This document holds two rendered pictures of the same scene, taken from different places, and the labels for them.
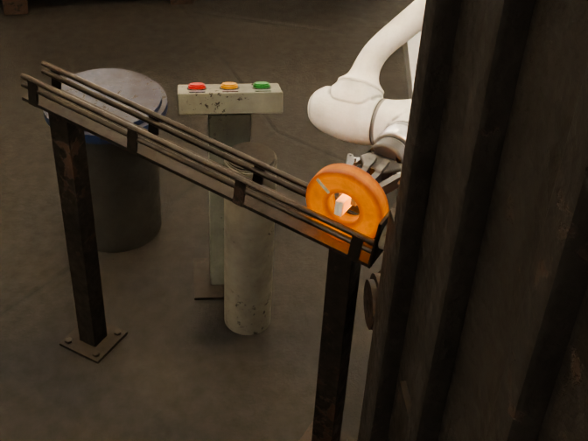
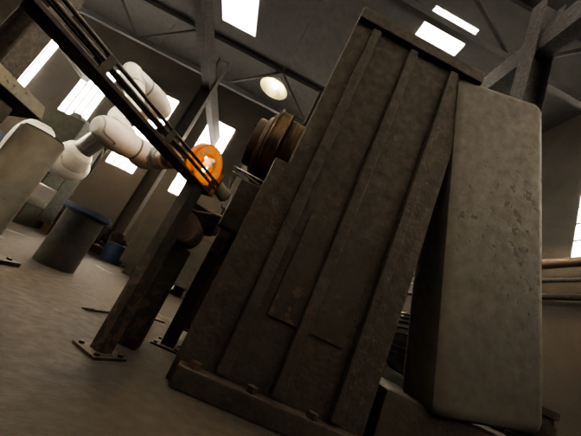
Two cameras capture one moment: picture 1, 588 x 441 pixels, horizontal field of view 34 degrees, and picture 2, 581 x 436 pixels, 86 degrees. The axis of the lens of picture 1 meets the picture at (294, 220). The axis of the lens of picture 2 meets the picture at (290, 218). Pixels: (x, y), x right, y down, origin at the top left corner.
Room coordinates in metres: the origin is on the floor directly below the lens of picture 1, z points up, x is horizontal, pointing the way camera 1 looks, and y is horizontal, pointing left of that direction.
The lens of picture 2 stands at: (0.92, 0.98, 0.34)
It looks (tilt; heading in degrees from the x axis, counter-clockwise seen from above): 16 degrees up; 273
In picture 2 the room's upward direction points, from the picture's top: 25 degrees clockwise
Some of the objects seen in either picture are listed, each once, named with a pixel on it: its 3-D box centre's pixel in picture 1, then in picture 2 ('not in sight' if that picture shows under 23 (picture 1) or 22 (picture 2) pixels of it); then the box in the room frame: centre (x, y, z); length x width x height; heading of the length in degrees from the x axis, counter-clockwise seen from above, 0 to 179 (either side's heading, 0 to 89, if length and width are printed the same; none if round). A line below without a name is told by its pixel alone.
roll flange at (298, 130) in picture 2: not in sight; (284, 157); (1.19, -0.62, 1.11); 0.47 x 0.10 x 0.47; 98
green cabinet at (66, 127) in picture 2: not in sight; (50, 171); (4.38, -3.10, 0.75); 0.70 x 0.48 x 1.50; 98
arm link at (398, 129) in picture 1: (397, 148); (162, 158); (1.56, -0.20, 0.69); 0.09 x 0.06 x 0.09; 63
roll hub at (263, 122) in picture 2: not in sight; (255, 143); (1.36, -0.59, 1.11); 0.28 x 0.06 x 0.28; 98
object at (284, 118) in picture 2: not in sight; (271, 150); (1.27, -0.61, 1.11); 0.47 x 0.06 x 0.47; 98
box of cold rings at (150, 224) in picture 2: not in sight; (175, 259); (2.33, -3.24, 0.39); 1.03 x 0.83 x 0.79; 12
